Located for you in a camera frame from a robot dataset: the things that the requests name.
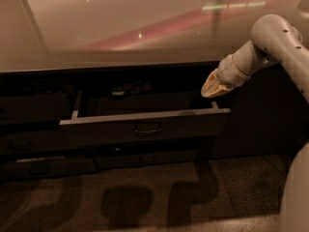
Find dark drawer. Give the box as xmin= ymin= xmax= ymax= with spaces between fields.
xmin=0 ymin=157 xmax=98 ymax=182
xmin=60 ymin=91 xmax=231 ymax=148
xmin=95 ymin=150 xmax=197 ymax=169
xmin=0 ymin=130 xmax=69 ymax=155
xmin=0 ymin=94 xmax=70 ymax=125

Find dark cabinet door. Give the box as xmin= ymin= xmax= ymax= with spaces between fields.
xmin=209 ymin=65 xmax=309 ymax=159

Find items inside top drawer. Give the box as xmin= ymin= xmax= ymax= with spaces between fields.
xmin=110 ymin=80 xmax=154 ymax=98

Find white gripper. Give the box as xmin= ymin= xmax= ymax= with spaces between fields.
xmin=201 ymin=54 xmax=250 ymax=98

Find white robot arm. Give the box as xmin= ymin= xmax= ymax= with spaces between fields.
xmin=201 ymin=14 xmax=309 ymax=232

